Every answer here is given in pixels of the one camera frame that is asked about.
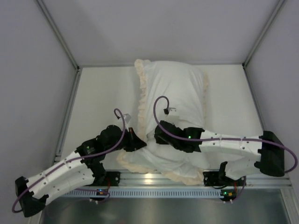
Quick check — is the grey cream-ruffled pillowcase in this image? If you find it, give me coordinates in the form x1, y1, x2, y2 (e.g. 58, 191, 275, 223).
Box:
117, 59, 210, 185

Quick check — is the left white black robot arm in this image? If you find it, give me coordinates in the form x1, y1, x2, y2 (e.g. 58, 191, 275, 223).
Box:
15, 125, 147, 217

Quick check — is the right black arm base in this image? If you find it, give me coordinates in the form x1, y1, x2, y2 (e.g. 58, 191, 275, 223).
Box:
203, 171, 225, 189

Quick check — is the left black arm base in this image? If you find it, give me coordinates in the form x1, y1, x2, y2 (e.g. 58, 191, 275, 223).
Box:
102, 171, 121, 187

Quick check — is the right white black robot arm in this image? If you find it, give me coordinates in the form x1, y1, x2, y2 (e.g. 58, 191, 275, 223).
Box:
154, 120, 285, 180

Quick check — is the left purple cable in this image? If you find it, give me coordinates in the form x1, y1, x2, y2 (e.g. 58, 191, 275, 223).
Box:
11, 108, 124, 213

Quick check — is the purple cable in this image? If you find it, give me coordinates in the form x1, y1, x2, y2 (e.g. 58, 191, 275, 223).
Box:
152, 95, 299, 173
11, 108, 124, 213

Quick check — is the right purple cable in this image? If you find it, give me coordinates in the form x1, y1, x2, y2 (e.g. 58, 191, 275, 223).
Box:
152, 95, 299, 173

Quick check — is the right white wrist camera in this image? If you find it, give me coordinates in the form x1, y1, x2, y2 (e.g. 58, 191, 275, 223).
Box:
164, 107, 179, 124

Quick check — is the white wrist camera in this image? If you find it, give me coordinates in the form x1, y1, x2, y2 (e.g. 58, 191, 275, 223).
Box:
164, 107, 179, 124
123, 113, 131, 126

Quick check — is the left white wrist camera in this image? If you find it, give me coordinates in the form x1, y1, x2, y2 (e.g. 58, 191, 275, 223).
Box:
123, 113, 131, 126

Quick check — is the aluminium mounting rail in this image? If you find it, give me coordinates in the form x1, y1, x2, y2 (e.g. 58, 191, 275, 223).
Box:
107, 170, 292, 189

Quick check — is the slotted grey cable duct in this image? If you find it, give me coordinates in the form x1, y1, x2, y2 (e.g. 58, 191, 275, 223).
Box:
67, 188, 236, 199

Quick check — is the left aluminium frame post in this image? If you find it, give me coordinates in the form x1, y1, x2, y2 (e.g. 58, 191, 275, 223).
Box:
35, 0, 80, 71

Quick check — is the aluminium frame post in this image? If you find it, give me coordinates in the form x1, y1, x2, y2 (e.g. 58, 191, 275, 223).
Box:
35, 0, 80, 71
242, 0, 287, 70

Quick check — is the right aluminium frame post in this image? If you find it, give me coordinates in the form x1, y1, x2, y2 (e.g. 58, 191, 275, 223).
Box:
242, 0, 287, 70

